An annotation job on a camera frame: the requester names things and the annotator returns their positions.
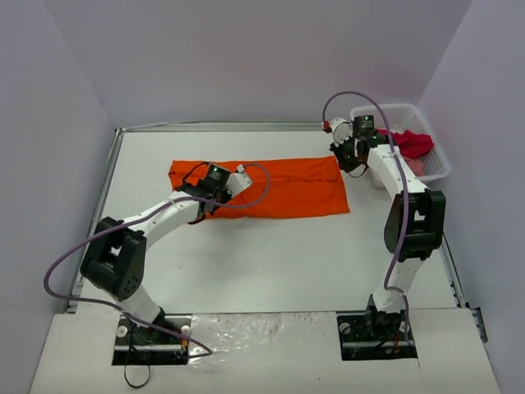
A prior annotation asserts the aluminium table edge rail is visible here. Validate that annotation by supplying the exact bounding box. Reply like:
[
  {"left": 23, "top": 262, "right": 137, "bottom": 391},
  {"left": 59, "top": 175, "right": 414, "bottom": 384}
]
[{"left": 65, "top": 128, "right": 125, "bottom": 314}]

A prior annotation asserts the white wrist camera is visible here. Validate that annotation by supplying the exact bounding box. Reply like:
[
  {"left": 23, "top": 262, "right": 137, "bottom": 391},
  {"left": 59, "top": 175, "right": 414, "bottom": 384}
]
[
  {"left": 226, "top": 164, "right": 252, "bottom": 197},
  {"left": 322, "top": 117, "right": 353, "bottom": 144}
]

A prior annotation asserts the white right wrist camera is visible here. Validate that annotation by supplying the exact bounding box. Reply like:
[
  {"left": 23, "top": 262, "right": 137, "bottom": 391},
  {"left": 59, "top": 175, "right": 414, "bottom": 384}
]
[{"left": 322, "top": 117, "right": 353, "bottom": 144}]

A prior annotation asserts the white plastic laundry basket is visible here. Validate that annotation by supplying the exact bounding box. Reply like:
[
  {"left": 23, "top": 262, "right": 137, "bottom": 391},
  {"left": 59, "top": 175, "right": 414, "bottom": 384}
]
[{"left": 349, "top": 103, "right": 452, "bottom": 185}]

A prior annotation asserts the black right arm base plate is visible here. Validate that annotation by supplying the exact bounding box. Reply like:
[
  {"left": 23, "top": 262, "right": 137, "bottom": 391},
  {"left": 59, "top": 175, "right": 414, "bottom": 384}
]
[{"left": 336, "top": 311, "right": 418, "bottom": 361}]

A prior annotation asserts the thin black cable loop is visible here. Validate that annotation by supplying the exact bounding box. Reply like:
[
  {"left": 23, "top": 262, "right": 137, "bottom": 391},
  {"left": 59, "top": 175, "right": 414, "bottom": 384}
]
[{"left": 122, "top": 332, "right": 153, "bottom": 389}]

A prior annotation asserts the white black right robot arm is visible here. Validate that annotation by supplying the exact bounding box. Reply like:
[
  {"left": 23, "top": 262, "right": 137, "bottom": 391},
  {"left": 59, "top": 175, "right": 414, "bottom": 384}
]
[{"left": 322, "top": 115, "right": 446, "bottom": 339}]

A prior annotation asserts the dusty pink t shirt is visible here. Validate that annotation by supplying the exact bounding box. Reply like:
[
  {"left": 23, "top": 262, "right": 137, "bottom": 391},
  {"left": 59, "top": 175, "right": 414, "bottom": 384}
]
[{"left": 404, "top": 158, "right": 425, "bottom": 177}]

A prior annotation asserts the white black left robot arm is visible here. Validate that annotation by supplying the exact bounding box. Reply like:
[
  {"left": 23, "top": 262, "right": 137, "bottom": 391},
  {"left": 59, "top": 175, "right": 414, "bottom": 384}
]
[{"left": 80, "top": 164, "right": 252, "bottom": 343}]

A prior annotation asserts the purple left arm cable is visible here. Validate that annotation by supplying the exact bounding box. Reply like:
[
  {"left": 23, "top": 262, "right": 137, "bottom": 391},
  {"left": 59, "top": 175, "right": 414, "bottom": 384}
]
[{"left": 43, "top": 163, "right": 272, "bottom": 359}]

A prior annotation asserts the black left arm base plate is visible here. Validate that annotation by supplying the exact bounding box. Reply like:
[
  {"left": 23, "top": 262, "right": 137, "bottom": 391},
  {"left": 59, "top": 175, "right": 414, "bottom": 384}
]
[{"left": 112, "top": 315, "right": 189, "bottom": 366}]

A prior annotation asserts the orange t shirt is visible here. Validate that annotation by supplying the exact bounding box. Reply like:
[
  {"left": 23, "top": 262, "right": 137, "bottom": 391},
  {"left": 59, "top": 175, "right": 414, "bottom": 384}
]
[{"left": 168, "top": 155, "right": 351, "bottom": 221}]

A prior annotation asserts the magenta t shirt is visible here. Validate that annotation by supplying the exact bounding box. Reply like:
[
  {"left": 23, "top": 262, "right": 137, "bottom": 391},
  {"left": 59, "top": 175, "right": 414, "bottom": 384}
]
[{"left": 392, "top": 130, "right": 435, "bottom": 159}]

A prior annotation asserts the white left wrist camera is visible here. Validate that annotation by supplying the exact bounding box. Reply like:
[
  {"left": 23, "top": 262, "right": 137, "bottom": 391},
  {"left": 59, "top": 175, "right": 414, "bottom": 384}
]
[{"left": 226, "top": 164, "right": 252, "bottom": 197}]

